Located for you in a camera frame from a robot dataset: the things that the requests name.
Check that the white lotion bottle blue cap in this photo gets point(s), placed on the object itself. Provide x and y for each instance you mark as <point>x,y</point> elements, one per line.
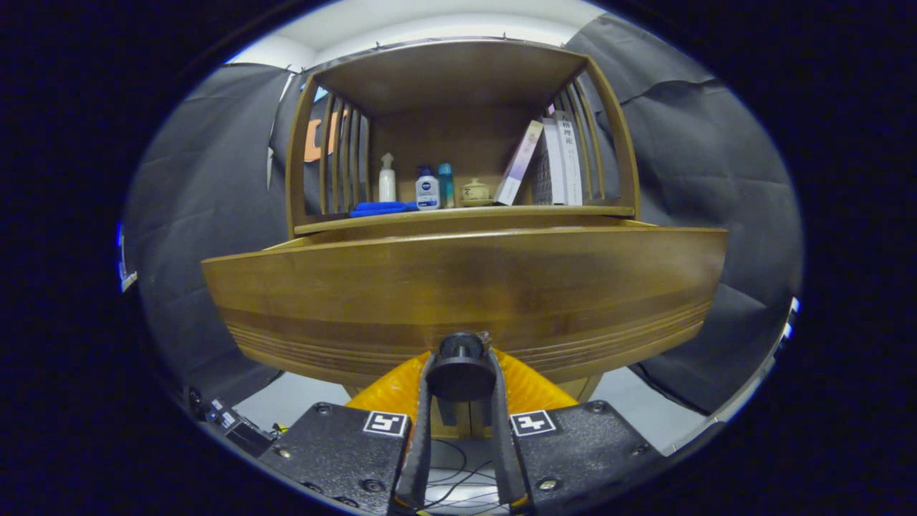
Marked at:
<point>428,192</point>

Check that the wooden cabinet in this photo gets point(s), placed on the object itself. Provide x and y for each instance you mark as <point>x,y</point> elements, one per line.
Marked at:
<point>451,79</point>

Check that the white pump bottle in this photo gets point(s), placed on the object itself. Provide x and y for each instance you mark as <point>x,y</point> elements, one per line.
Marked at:
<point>387,183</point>

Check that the beige lidded tea cup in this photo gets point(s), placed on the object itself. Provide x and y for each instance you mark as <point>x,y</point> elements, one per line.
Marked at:
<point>474,192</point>

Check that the purple book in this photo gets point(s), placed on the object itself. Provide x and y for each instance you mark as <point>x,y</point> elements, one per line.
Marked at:
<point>519,161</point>

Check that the teal transparent bottle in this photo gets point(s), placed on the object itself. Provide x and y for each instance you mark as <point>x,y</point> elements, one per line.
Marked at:
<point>445,185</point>

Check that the black box device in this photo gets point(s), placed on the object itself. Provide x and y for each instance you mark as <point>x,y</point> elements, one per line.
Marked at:
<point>233,423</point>

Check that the white book with printed spine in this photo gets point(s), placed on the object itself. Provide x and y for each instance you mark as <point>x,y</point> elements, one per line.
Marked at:
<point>571,154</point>

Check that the black round drawer knob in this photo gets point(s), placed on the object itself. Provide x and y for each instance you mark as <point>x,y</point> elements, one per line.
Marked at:
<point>460,369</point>

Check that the patterned cover book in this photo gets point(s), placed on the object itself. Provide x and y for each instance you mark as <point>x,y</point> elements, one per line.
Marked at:
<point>542,179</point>

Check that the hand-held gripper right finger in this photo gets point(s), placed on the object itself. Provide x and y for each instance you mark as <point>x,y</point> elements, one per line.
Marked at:
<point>507,466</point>

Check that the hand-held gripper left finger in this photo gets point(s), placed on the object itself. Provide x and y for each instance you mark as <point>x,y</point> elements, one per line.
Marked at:
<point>418,466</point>

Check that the wooden countertop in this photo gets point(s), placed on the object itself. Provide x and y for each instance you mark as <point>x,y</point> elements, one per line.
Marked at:
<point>501,211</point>

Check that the blue folded cloth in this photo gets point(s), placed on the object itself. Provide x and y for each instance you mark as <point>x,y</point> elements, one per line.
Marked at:
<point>380,208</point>

